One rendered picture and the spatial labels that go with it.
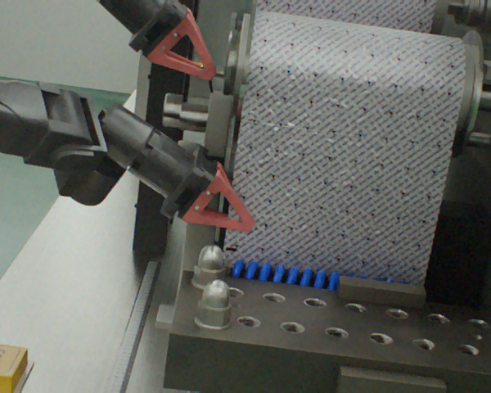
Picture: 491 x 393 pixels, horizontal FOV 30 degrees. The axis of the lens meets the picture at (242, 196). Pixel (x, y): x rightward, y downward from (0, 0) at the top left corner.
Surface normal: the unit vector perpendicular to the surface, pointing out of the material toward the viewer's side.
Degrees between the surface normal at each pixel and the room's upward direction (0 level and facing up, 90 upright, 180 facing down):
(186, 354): 90
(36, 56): 90
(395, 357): 0
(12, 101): 39
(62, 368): 0
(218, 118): 90
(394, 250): 90
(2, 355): 0
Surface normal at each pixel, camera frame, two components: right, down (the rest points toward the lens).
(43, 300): 0.13, -0.95
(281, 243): -0.02, 0.30
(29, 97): 0.62, -0.56
